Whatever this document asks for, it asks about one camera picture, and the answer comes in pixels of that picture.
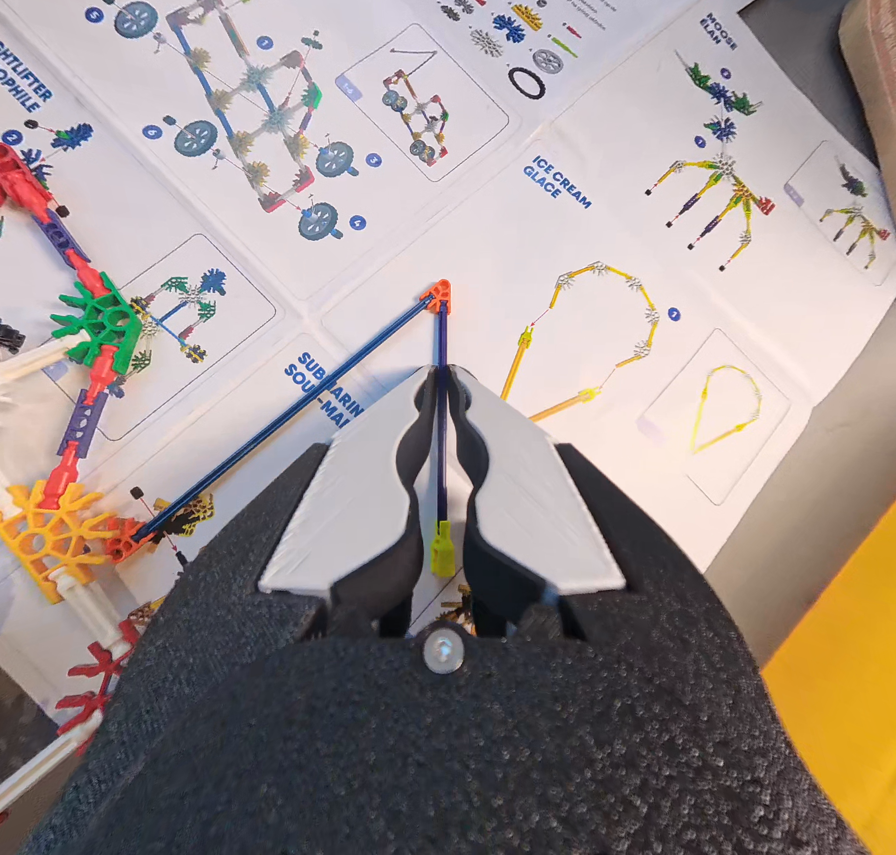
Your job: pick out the yellow-green toy clip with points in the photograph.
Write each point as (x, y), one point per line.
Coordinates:
(443, 550)

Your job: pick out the orange toy connector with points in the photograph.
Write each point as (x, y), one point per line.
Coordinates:
(126, 540)
(440, 292)

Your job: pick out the toy packaging bag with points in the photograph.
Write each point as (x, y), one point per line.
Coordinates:
(871, 36)

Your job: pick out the colourful construction toy model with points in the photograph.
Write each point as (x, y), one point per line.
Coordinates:
(98, 326)

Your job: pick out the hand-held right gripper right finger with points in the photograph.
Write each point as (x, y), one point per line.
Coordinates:
(553, 519)

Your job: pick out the white instruction sheet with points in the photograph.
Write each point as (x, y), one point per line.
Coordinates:
(630, 99)

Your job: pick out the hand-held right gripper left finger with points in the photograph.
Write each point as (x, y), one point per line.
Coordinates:
(336, 519)

